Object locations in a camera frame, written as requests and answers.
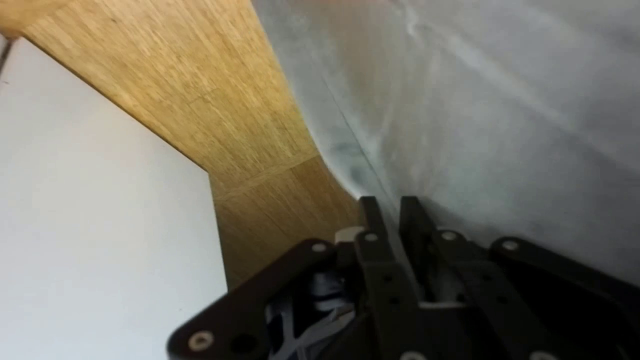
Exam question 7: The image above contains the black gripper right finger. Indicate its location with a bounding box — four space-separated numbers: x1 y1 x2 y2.
397 194 640 360

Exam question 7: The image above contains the wooden shelf board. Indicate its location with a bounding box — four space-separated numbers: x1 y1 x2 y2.
0 0 365 292

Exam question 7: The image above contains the grey sheer curtain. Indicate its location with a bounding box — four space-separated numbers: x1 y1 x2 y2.
250 0 640 288

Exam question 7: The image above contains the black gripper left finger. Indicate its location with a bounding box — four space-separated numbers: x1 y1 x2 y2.
166 194 429 360

